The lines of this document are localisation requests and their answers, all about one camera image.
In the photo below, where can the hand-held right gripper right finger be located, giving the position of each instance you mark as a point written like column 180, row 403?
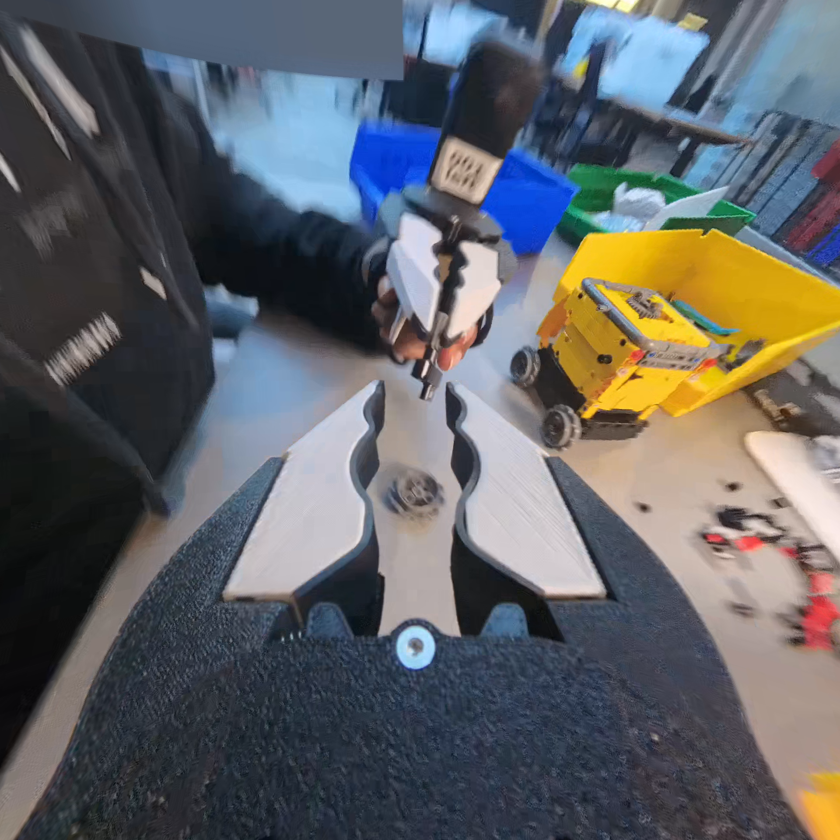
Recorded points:
column 525, row 525

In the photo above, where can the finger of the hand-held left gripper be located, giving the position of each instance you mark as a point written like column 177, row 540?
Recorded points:
column 475, row 282
column 414, row 269

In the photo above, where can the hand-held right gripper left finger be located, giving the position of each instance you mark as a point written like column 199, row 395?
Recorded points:
column 302, row 525

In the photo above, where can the thin black holed brick beam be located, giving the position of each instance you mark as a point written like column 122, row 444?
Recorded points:
column 429, row 374

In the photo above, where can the grey toothed brick wheel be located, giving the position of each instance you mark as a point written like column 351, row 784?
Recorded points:
column 415, row 494

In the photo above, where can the yellow toy brick vehicle model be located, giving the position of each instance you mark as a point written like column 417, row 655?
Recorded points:
column 617, row 361

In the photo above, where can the pile of black brick parts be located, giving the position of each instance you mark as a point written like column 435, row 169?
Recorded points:
column 788, row 565

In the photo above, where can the yellow storage bin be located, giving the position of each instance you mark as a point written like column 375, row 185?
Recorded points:
column 824, row 811
column 748, row 282

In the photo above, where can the grey desk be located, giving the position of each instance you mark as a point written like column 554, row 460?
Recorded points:
column 656, row 630

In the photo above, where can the person's left hand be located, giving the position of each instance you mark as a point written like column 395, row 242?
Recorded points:
column 400, row 335

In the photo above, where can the blue storage bin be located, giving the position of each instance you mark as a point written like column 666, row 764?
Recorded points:
column 394, row 158

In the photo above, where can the green storage bin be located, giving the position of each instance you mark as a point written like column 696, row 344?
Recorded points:
column 591, row 197

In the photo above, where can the white plastic box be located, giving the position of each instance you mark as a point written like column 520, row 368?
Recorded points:
column 643, row 59

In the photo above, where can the white plastic bag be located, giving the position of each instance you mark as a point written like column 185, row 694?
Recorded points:
column 656, row 204

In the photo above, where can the teal brick separator tool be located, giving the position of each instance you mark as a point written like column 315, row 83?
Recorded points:
column 709, row 319

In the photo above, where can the white book stand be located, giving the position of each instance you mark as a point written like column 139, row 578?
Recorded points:
column 801, row 486

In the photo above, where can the person in black hoodie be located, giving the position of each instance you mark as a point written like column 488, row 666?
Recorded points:
column 79, row 328

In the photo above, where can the rack of coloured bins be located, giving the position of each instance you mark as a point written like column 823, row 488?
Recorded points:
column 807, row 197

